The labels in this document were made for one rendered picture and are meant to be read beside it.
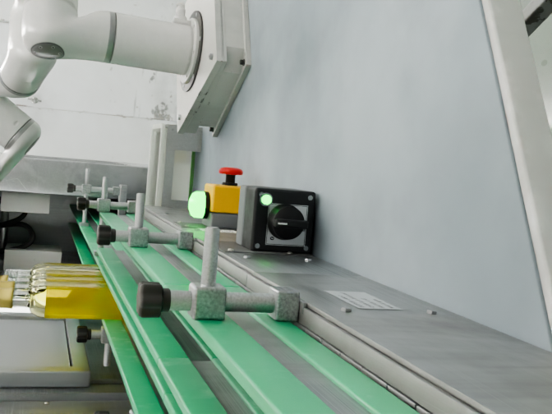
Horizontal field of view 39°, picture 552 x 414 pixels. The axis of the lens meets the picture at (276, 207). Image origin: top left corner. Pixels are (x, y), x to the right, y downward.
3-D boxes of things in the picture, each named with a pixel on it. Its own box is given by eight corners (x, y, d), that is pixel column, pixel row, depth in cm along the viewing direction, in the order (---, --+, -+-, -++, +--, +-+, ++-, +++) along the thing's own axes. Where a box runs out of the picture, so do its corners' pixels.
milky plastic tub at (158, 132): (179, 219, 188) (144, 217, 186) (186, 128, 187) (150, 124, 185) (192, 226, 172) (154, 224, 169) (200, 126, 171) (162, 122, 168)
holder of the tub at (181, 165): (179, 241, 189) (148, 239, 186) (188, 129, 187) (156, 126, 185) (192, 250, 172) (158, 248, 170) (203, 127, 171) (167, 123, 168)
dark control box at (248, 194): (294, 246, 105) (235, 243, 103) (299, 189, 105) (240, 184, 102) (315, 255, 97) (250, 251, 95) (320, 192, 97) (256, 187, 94)
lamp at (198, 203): (203, 218, 128) (185, 216, 127) (205, 190, 128) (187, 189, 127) (209, 220, 124) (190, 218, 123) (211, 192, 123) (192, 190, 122)
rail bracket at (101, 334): (149, 362, 139) (73, 362, 135) (153, 325, 139) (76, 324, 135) (153, 369, 135) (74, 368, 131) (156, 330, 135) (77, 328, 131)
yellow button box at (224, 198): (243, 227, 131) (201, 224, 129) (247, 183, 131) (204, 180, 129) (255, 231, 125) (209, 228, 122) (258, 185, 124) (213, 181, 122)
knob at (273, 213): (299, 240, 97) (308, 243, 93) (265, 238, 95) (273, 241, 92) (302, 204, 96) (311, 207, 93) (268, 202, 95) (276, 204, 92)
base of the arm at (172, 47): (183, 25, 158) (108, 11, 152) (201, -7, 146) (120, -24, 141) (182, 94, 153) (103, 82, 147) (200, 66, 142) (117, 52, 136)
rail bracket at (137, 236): (190, 247, 110) (94, 242, 106) (195, 196, 110) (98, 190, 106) (195, 251, 106) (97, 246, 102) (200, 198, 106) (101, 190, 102)
